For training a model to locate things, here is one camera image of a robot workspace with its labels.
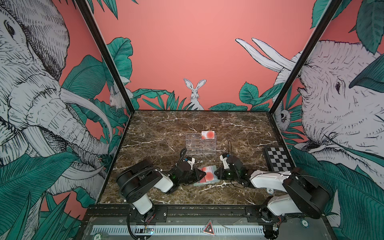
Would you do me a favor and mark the clear plastic organizer box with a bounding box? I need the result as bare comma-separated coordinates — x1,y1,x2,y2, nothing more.
186,132,217,155

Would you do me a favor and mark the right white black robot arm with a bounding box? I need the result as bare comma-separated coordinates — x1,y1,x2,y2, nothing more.
214,154,331,223

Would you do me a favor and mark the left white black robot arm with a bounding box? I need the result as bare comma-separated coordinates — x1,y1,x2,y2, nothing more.
116,157,207,216

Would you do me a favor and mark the black white checkerboard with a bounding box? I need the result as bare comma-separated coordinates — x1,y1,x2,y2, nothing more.
263,146,295,172

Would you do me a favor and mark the red warning triangle sticker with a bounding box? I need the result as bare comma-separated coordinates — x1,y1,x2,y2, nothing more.
203,220,216,236

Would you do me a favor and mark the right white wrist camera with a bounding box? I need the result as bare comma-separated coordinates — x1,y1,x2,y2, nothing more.
220,153,230,170

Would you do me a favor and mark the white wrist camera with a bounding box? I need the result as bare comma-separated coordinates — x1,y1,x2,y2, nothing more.
220,153,230,170
184,157,196,170

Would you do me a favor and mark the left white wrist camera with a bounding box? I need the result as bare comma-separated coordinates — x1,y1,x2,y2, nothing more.
184,157,196,170

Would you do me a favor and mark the white slotted cable duct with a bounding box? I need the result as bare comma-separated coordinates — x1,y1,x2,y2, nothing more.
90,225,264,236

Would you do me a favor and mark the black mounting rail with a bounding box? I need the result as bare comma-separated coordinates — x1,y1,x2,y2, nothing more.
86,204,322,226

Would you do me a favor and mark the right black frame post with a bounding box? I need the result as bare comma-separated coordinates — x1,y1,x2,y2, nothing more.
269,0,342,115

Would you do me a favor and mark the black frame post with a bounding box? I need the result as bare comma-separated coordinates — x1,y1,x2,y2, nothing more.
75,0,135,115
269,0,342,115

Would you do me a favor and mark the left black frame post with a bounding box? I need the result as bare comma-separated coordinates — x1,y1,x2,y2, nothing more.
75,0,135,115

